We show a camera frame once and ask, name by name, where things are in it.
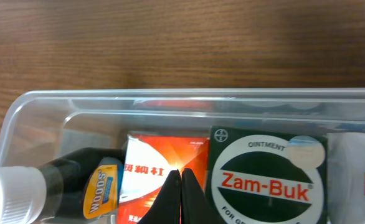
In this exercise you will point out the black bottle with white cap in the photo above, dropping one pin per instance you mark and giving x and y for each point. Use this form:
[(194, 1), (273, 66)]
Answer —
[(83, 185)]

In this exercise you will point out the clear plastic container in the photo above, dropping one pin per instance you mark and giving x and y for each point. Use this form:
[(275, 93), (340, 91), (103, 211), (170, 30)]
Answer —
[(41, 126)]

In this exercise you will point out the white Panadol box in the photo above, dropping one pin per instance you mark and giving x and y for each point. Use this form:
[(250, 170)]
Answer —
[(346, 177)]

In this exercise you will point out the green round tin box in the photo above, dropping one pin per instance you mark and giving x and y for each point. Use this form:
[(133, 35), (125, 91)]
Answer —
[(267, 177)]

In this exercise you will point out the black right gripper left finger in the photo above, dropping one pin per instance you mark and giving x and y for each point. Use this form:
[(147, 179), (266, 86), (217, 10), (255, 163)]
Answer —
[(166, 207)]

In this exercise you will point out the red orange medicine box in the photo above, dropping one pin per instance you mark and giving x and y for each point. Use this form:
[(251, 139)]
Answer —
[(149, 159)]

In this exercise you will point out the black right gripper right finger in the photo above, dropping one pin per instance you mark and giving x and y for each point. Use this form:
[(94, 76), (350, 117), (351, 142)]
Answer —
[(195, 209)]

